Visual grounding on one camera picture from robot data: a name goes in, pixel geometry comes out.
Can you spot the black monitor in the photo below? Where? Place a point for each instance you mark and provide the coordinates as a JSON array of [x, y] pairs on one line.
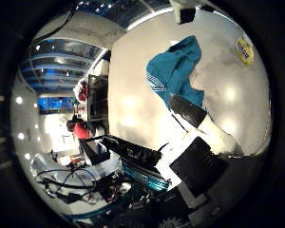
[[93, 150]]

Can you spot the black keyboard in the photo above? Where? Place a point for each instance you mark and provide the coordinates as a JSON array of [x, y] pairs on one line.
[[133, 150]]

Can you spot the black shelf rack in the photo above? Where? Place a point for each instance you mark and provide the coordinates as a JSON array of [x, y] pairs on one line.
[[98, 98]]

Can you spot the red hanging garment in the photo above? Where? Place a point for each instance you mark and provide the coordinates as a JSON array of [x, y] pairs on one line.
[[83, 91]]

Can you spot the white side desk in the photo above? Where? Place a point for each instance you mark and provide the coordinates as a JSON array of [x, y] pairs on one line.
[[85, 202]]

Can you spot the person in red shirt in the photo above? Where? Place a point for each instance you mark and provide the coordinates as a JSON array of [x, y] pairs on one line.
[[80, 129]]

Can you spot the blue cloth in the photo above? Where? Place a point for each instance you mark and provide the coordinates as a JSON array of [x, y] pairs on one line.
[[174, 72]]

